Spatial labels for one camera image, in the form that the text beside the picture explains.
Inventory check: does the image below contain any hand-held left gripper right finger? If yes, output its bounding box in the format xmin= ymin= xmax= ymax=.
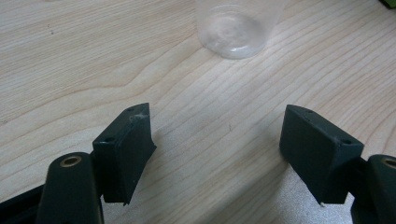
xmin=278 ymin=104 xmax=365 ymax=207

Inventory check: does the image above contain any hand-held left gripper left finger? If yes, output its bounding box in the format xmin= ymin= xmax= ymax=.
xmin=92 ymin=103 xmax=158 ymax=206

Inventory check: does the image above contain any clear plastic cup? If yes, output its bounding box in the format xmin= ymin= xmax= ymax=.
xmin=195 ymin=0 xmax=289 ymax=61

